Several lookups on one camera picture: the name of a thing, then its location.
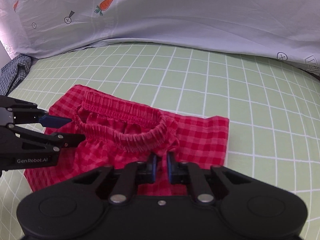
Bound white rounded board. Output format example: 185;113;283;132
0;42;11;68

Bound grey carrot print sheet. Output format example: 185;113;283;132
1;0;319;74

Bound red checked shorts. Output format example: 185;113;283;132
24;85;229;196

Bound blue plaid garment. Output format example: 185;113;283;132
0;54;32;96

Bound green grid mat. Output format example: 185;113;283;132
11;43;319;239

